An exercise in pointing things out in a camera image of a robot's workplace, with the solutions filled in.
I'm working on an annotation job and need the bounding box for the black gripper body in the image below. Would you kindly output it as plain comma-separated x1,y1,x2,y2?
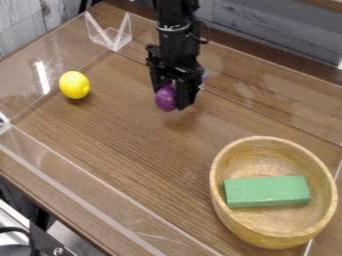
145,21,208,78

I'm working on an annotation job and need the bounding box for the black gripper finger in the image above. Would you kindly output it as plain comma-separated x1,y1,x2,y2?
149,64,172,92
175,75,202,110

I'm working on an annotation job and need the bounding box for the purple toy eggplant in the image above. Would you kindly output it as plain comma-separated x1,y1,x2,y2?
153,71,210,113

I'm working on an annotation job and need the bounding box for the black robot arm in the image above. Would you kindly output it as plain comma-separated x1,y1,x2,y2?
145,0,208,112

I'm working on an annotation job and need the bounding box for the brown wooden bowl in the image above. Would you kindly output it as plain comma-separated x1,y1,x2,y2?
210,136,338,250

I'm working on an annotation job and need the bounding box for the yellow toy lemon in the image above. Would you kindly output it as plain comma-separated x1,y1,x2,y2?
59,71,91,100

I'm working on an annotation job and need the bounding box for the green rectangular block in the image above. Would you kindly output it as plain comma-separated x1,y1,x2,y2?
223,176,311,208

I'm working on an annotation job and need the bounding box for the clear acrylic corner bracket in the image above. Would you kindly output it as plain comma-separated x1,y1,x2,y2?
84,11,132,52

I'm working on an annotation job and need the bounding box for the clear acrylic tray wall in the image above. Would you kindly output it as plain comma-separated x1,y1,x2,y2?
0,123,222,256

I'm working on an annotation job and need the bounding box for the black metal bracket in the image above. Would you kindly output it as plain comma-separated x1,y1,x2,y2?
29,223,77,256

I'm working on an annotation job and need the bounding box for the black cable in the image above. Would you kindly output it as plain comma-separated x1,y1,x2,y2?
0,226,35,256

